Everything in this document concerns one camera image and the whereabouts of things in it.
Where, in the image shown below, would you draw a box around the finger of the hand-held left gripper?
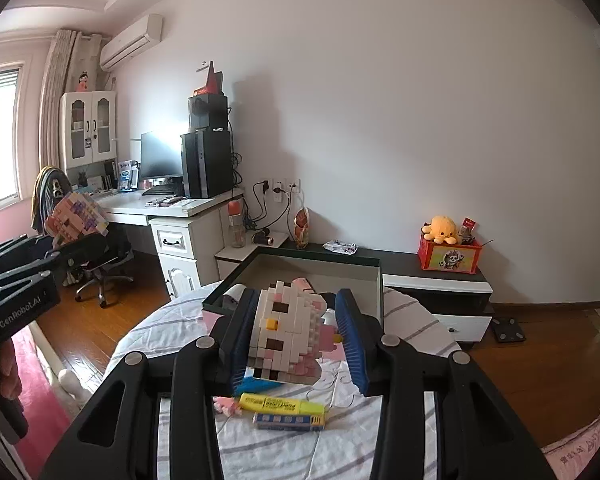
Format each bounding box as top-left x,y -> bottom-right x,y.
10,232 -> 111,281
0,234 -> 36,267

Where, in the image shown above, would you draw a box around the blue white package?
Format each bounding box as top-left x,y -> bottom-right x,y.
117,160 -> 140,193

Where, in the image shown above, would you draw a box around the orange octopus plush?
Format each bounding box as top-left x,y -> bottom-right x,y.
421,215 -> 473,246

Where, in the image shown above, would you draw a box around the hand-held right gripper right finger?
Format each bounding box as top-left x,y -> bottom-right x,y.
334,287 -> 561,480

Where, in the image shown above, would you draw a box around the blue rectangular box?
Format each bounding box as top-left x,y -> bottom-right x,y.
252,411 -> 327,432

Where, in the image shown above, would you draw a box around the person's left hand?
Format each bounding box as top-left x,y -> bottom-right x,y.
0,332 -> 23,401

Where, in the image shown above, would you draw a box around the white hutch cabinet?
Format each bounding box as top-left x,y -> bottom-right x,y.
59,90 -> 118,171

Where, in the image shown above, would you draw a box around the white bed post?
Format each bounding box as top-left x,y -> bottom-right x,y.
55,367 -> 88,411

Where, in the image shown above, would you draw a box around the black power cables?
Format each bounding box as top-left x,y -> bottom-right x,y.
240,180 -> 301,233

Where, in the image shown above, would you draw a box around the white printed packet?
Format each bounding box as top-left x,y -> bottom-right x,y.
322,239 -> 361,256

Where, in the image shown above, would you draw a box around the pink block figure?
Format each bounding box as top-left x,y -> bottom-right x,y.
45,190 -> 110,251

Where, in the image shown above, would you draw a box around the orange snack bag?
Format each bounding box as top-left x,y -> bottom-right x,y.
294,207 -> 311,250

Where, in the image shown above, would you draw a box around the striped white bed sheet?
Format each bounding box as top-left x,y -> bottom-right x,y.
102,280 -> 463,480

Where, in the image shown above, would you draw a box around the orange cap bottle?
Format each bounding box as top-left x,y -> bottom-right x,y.
227,199 -> 246,249

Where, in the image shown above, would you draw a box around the black office chair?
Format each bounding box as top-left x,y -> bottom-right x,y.
30,165 -> 136,308

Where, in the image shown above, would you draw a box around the wall power outlets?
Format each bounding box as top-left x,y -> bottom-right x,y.
260,176 -> 302,196

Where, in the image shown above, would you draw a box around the pink rug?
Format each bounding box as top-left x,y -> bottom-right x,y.
10,325 -> 76,480

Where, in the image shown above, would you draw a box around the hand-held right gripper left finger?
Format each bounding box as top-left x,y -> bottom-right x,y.
37,287 -> 261,480

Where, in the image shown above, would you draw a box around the yellow highlighter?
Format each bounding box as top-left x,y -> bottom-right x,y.
239,392 -> 326,416

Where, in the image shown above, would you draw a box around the white block cat figure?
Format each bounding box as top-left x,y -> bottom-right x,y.
242,280 -> 342,386

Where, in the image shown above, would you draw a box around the pink storage box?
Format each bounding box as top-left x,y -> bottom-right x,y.
202,252 -> 385,331

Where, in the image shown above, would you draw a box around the beige curtain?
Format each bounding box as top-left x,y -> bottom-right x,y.
39,29 -> 103,171

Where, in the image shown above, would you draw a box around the black floor scale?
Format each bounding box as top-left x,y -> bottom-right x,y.
490,316 -> 527,345

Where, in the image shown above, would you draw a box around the red paper bag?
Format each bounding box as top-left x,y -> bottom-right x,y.
192,60 -> 226,97

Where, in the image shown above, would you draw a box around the computer monitor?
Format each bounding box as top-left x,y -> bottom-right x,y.
139,131 -> 185,186

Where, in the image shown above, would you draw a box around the white curved sheet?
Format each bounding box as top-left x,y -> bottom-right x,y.
222,282 -> 251,311

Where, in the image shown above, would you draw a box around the small pink block piece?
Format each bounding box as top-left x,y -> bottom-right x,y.
212,395 -> 243,417

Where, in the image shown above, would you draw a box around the black computer tower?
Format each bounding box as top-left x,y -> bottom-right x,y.
180,127 -> 235,200

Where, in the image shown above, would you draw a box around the red printed storage box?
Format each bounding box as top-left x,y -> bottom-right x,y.
417,232 -> 483,275

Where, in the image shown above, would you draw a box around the white air conditioner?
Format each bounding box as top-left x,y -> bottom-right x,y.
99,14 -> 163,72

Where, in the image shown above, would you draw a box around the black white low cabinet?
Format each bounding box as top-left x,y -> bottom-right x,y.
215,230 -> 495,351

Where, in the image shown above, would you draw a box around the white drawer unit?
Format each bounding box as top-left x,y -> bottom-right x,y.
149,200 -> 231,301

